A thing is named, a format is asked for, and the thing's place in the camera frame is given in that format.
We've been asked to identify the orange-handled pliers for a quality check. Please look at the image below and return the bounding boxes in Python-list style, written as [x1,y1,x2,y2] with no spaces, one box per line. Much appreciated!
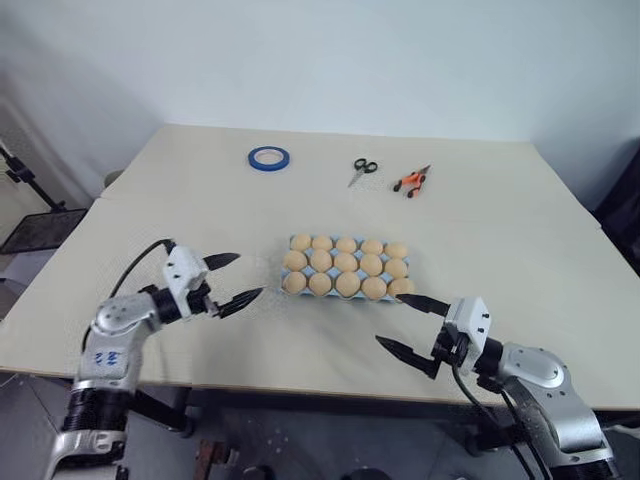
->
[391,164,433,200]

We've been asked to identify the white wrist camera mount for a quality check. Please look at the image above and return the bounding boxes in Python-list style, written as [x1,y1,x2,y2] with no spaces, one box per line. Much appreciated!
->
[441,296,494,377]
[162,245,211,322]

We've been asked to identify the black-handled scissors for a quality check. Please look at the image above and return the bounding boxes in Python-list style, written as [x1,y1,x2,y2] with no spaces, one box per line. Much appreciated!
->
[347,157,380,189]

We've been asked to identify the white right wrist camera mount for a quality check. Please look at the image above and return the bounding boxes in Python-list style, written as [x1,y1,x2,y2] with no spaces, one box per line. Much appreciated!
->
[441,296,494,377]

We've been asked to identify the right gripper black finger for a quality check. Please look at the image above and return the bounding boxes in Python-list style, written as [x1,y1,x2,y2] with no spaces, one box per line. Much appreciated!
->
[374,334,438,380]
[396,293,451,318]

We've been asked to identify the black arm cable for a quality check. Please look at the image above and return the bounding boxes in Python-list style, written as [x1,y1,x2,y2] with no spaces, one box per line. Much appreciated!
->
[451,361,552,480]
[80,238,177,362]

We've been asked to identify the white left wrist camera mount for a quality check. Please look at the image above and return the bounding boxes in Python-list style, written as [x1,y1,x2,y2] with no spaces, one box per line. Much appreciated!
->
[162,245,211,322]

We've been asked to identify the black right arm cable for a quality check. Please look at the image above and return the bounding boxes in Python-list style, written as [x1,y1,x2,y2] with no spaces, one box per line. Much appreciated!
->
[451,361,552,480]

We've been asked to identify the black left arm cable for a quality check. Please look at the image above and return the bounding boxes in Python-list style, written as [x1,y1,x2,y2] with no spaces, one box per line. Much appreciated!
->
[80,238,177,362]

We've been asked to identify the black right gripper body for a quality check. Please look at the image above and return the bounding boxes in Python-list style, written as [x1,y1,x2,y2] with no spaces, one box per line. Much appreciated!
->
[430,319,471,374]

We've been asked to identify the black stand pole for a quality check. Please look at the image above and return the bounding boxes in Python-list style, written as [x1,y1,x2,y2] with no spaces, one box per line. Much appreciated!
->
[0,143,68,213]

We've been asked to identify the rusty brown metal piece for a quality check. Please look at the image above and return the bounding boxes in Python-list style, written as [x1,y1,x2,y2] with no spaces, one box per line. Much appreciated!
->
[195,438,237,480]

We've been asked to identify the blue tape roll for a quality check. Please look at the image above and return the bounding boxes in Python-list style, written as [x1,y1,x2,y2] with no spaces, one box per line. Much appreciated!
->
[246,145,292,174]

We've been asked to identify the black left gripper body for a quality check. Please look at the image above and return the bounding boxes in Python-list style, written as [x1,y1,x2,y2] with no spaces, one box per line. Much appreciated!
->
[186,279,224,320]

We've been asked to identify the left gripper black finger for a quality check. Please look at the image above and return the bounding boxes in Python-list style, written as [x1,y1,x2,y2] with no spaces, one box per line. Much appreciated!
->
[203,252,243,272]
[217,286,268,320]

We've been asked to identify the light blue egg tray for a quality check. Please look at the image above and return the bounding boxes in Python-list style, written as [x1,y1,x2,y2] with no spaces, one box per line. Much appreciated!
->
[277,233,416,304]

